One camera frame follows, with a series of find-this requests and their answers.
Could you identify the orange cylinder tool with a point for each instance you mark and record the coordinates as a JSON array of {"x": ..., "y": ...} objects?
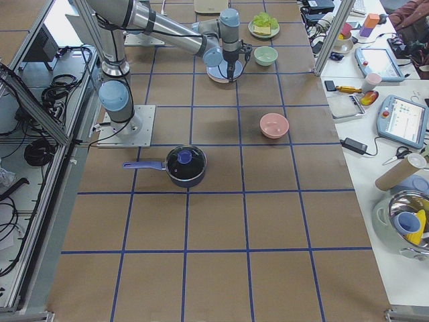
[{"x": 349, "y": 90}]

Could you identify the black power adapter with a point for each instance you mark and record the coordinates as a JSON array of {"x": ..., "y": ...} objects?
[{"x": 354, "y": 146}]

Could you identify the aluminium frame post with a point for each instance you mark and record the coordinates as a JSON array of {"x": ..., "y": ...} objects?
[{"x": 338, "y": 22}]

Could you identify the cardboard tube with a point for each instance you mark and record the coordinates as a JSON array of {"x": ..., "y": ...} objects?
[{"x": 408, "y": 166}]

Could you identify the purple orange toy block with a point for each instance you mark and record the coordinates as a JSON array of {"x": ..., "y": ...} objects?
[{"x": 369, "y": 24}]

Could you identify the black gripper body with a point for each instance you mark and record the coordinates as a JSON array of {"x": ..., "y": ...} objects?
[{"x": 230, "y": 62}]

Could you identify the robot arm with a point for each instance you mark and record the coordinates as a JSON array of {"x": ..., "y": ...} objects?
[{"x": 216, "y": 41}]

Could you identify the pink bowl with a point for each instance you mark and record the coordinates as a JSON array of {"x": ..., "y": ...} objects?
[{"x": 274, "y": 125}]

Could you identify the cream plate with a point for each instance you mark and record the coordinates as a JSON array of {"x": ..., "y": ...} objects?
[{"x": 218, "y": 78}]

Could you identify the black smartphone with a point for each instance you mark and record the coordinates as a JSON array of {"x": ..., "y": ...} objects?
[{"x": 330, "y": 85}]

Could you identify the mango fruit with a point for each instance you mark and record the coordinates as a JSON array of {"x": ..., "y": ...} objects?
[{"x": 369, "y": 98}]

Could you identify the blue plate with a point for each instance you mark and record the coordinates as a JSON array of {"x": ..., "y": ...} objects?
[{"x": 238, "y": 68}]

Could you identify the steel mixing bowl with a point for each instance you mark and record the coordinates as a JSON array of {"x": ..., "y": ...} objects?
[{"x": 401, "y": 223}]

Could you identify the white toaster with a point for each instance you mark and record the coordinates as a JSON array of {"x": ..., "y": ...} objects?
[{"x": 210, "y": 6}]

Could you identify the silver metal tray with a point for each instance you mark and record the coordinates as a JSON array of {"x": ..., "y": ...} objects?
[{"x": 345, "y": 108}]

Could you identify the far teach pendant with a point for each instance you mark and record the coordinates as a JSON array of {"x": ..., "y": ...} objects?
[{"x": 379, "y": 61}]

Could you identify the blue saucepan with lid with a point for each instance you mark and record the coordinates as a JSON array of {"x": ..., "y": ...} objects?
[{"x": 185, "y": 165}]

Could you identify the white cup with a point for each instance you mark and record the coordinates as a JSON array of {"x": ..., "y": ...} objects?
[{"x": 370, "y": 82}]

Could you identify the green bowl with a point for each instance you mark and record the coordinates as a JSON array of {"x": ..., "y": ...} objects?
[{"x": 265, "y": 55}]

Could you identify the scissors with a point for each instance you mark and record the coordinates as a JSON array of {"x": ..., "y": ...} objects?
[{"x": 400, "y": 154}]

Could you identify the lettuce leaf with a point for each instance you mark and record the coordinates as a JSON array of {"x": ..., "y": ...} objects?
[{"x": 264, "y": 19}]

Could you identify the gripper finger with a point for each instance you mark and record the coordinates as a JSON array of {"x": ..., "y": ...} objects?
[{"x": 230, "y": 72}]

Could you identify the teach pendant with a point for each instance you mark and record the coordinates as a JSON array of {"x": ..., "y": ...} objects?
[
  {"x": 379, "y": 61},
  {"x": 403, "y": 121}
]

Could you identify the green plate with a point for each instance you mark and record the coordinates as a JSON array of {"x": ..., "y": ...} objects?
[{"x": 274, "y": 32}]

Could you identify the bread slice on plate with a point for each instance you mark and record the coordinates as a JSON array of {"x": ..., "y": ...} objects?
[{"x": 262, "y": 30}]

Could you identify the white bowl with toys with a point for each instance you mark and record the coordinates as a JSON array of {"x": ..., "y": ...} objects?
[{"x": 343, "y": 43}]

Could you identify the near teach pendant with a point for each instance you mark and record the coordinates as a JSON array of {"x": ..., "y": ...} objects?
[{"x": 403, "y": 121}]

